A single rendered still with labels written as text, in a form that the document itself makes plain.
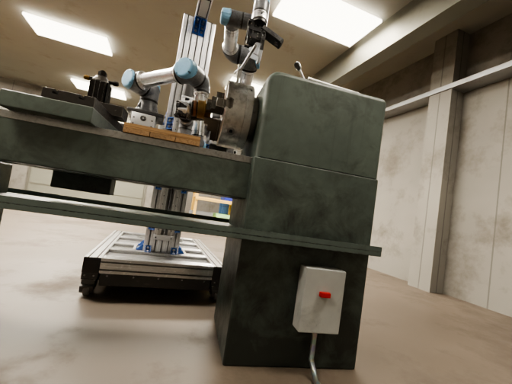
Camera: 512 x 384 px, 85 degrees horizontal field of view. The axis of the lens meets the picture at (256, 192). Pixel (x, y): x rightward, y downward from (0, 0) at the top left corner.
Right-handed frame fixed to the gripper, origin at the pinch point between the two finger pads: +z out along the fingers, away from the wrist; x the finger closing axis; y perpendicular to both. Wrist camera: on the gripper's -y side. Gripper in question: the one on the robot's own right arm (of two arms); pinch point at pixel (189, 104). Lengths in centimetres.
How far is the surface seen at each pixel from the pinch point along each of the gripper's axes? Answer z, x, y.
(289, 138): 18.8, -10.9, -44.5
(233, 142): 2.9, -14.2, -22.8
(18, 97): 20, -17, 56
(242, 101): 12.4, 2.6, -22.8
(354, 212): 19, -38, -80
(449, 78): -147, 152, -288
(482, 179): -114, 28, -313
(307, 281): 26, -69, -59
